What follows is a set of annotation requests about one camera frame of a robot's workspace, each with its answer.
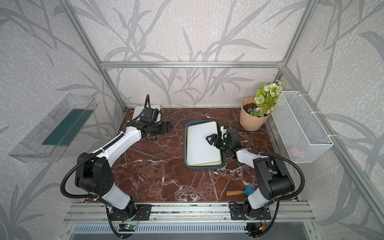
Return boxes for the yellow framed whiteboard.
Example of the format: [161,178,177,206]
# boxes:
[186,121,222,167]
[132,105,162,122]

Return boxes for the aluminium front rail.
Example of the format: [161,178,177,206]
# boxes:
[63,202,316,224]

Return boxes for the dark teal storage tray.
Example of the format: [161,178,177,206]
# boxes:
[184,120,226,170]

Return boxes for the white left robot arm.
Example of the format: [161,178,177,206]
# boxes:
[60,107,172,218]

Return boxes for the white wire mesh basket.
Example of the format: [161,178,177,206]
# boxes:
[272,91,334,164]

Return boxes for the green circuit board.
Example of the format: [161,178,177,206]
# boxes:
[119,223,137,232]

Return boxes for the clear plastic wall shelf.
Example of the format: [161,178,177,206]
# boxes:
[9,94,98,163]

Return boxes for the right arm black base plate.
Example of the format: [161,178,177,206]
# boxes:
[229,202,272,221]

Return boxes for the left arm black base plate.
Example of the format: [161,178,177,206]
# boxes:
[110,203,152,221]

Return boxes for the right circuit board with wires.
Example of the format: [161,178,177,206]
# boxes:
[244,223,266,238]

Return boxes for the beige flower pot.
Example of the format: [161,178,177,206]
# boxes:
[240,97,270,132]

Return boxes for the pink object in basket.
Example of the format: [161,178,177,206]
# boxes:
[288,147,305,159]

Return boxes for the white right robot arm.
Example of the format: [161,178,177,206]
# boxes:
[206,128,306,217]

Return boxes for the green white artificial flowers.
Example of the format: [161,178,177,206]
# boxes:
[245,81,284,118]

